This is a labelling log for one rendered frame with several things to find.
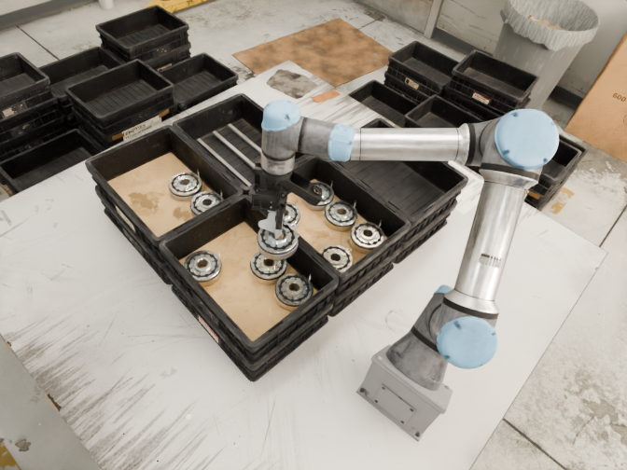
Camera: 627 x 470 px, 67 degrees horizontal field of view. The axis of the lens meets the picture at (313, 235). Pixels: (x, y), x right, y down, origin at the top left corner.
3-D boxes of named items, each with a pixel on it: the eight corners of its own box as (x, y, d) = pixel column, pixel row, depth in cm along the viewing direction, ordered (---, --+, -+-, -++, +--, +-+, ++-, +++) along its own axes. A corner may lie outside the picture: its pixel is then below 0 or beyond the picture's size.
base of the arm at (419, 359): (439, 381, 122) (461, 351, 121) (436, 397, 108) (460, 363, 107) (391, 346, 127) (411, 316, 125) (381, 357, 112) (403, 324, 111)
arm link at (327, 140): (355, 130, 105) (307, 120, 106) (356, 124, 94) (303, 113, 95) (348, 164, 107) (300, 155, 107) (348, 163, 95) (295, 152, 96)
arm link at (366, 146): (516, 122, 113) (313, 122, 117) (534, 116, 103) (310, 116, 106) (513, 171, 115) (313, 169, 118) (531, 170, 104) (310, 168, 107)
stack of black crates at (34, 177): (90, 161, 249) (76, 127, 231) (122, 192, 238) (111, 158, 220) (14, 200, 229) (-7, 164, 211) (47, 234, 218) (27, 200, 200)
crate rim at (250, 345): (341, 284, 124) (341, 279, 122) (251, 354, 110) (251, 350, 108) (245, 198, 141) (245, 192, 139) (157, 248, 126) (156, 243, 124)
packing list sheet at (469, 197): (496, 186, 184) (497, 186, 184) (466, 217, 172) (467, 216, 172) (427, 145, 196) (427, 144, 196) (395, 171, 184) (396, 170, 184)
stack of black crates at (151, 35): (168, 74, 305) (157, 4, 270) (198, 94, 294) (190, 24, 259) (113, 97, 285) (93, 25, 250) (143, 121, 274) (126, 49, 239)
